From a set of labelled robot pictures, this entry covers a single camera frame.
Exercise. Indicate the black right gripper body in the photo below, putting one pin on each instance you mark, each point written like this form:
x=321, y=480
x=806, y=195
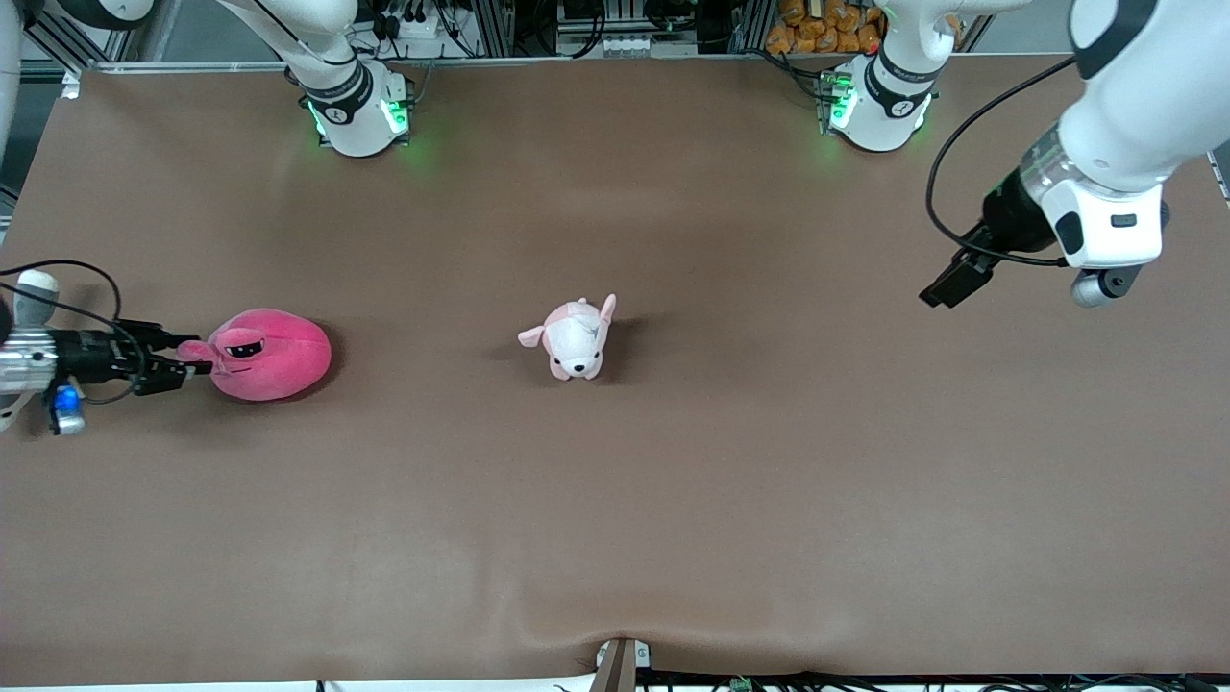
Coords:
x=85, y=354

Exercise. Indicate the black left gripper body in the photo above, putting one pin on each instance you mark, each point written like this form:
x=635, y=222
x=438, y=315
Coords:
x=1011, y=217

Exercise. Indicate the bright pink round plush toy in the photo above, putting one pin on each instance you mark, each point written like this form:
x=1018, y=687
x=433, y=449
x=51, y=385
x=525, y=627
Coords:
x=274, y=360

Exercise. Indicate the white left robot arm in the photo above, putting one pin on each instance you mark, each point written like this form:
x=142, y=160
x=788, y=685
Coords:
x=1134, y=115

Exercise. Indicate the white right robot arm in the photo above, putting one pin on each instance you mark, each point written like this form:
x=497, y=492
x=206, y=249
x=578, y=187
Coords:
x=356, y=125

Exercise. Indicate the grey white plush toy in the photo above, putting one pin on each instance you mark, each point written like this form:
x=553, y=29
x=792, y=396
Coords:
x=36, y=293

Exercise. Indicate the pale pink dog plush toy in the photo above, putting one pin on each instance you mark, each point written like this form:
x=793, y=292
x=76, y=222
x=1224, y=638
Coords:
x=575, y=341

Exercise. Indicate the orange round items pile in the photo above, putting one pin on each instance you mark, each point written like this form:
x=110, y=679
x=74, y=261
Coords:
x=826, y=29

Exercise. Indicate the white connector block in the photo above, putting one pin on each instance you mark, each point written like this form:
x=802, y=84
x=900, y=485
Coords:
x=632, y=44

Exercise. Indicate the white power strip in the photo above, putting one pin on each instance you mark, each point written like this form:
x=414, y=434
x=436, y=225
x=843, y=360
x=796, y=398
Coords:
x=413, y=19

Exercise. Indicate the brown table cover mat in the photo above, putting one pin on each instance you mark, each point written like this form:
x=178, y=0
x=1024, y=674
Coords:
x=615, y=529

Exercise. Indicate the white table corner bracket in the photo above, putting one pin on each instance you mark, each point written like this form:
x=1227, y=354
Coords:
x=71, y=83

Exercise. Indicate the aluminium table edge rail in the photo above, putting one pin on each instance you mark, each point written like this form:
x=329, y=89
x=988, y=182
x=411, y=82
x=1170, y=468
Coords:
x=596, y=60

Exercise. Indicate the aluminium camera mount post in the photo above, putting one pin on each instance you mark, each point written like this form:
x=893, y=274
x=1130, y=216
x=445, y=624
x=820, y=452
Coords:
x=620, y=668

